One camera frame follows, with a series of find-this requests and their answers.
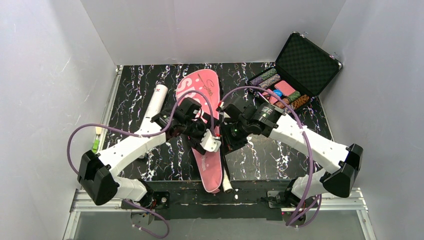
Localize white shuttlecock tube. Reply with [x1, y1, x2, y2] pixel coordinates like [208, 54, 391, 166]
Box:
[139, 84, 168, 135]

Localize pink racket bag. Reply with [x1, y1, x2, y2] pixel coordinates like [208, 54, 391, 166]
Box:
[176, 69, 223, 194]

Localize pink badminton racket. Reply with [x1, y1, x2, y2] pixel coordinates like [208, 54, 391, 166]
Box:
[221, 166, 233, 194]

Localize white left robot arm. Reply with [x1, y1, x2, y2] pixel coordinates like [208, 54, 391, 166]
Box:
[77, 97, 215, 207]

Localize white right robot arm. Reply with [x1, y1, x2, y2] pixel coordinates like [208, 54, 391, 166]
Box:
[217, 98, 364, 201]

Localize pink card deck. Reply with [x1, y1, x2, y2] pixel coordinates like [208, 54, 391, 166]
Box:
[262, 80, 296, 104]

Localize poker chip rows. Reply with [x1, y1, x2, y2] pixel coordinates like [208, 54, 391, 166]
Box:
[246, 67, 311, 114]

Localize black foam-lined case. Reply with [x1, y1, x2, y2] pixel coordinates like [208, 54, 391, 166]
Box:
[246, 31, 343, 105]

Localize beige wooden block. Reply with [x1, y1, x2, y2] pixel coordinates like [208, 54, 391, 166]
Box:
[95, 126, 102, 135]

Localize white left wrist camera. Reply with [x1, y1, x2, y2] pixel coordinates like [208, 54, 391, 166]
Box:
[200, 129, 222, 153]

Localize green clip on rail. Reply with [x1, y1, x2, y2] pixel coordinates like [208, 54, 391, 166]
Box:
[91, 138, 100, 154]

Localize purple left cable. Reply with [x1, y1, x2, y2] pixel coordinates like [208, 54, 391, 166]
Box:
[66, 89, 216, 239]

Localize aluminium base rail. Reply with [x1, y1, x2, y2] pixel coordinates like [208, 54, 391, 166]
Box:
[63, 187, 376, 240]

